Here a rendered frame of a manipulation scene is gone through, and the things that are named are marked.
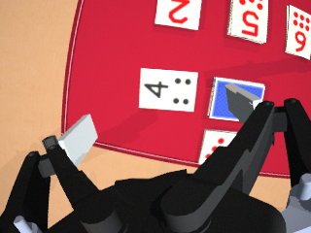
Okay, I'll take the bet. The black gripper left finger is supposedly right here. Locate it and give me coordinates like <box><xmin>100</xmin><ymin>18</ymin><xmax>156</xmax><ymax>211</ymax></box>
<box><xmin>0</xmin><ymin>114</ymin><xmax>122</xmax><ymax>233</ymax></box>

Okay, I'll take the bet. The red card cloth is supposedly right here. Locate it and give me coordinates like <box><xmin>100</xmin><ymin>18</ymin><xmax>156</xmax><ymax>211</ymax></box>
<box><xmin>67</xmin><ymin>0</ymin><xmax>311</xmax><ymax>162</ymax></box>
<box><xmin>61</xmin><ymin>0</ymin><xmax>290</xmax><ymax>179</ymax></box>

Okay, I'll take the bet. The blue playing card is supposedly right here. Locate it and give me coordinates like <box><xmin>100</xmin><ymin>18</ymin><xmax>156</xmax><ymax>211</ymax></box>
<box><xmin>209</xmin><ymin>78</ymin><xmax>265</xmax><ymax>121</ymax></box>
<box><xmin>139</xmin><ymin>68</ymin><xmax>198</xmax><ymax>112</ymax></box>

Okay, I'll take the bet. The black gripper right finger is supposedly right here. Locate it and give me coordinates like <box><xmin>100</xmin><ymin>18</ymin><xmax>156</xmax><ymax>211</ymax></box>
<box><xmin>160</xmin><ymin>83</ymin><xmax>311</xmax><ymax>233</ymax></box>

